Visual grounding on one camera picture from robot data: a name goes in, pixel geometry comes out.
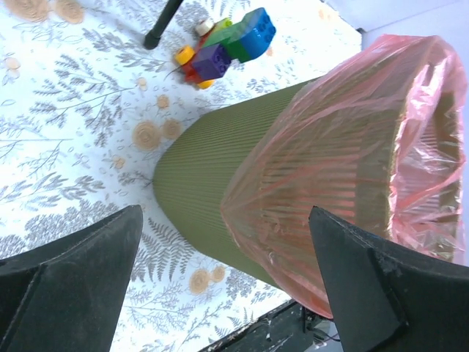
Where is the black perforated music stand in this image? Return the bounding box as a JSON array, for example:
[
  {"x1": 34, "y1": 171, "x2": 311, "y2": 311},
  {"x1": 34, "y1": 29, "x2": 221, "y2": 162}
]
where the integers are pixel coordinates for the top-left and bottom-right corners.
[{"x1": 143, "y1": 0, "x2": 182, "y2": 50}]

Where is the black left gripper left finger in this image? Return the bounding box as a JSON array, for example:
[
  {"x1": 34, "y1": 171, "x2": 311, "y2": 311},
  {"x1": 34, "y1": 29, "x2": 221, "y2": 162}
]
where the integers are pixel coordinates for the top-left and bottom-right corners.
[{"x1": 1, "y1": 205, "x2": 143, "y2": 352}]

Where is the olive green mesh trash bin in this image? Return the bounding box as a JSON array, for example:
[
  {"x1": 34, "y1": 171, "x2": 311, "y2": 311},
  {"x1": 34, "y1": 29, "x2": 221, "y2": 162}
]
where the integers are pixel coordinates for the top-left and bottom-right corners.
[{"x1": 153, "y1": 79, "x2": 317, "y2": 289}]

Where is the red plastic trash bag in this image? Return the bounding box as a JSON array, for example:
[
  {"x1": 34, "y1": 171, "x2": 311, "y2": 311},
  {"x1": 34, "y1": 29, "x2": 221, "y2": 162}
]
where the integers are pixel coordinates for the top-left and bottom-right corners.
[{"x1": 221, "y1": 35, "x2": 468, "y2": 318}]

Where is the floral patterned table mat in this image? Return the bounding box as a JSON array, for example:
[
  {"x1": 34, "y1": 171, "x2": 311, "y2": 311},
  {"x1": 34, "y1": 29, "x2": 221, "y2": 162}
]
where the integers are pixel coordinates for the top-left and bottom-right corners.
[{"x1": 1, "y1": 1, "x2": 361, "y2": 351}]

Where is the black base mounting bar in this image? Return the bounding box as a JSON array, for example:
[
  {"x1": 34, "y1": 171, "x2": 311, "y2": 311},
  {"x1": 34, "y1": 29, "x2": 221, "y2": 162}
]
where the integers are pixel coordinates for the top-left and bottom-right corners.
[{"x1": 202, "y1": 300, "x2": 343, "y2": 352}]

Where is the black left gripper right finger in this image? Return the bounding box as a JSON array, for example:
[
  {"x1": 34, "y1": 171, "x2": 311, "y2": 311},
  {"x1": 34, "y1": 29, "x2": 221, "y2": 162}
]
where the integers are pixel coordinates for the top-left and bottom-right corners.
[{"x1": 309, "y1": 206, "x2": 468, "y2": 352}]

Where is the colourful toy brick car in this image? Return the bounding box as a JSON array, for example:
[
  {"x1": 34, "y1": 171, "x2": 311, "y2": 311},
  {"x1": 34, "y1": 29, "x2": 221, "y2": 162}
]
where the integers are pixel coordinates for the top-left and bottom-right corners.
[{"x1": 174, "y1": 7, "x2": 276, "y2": 89}]

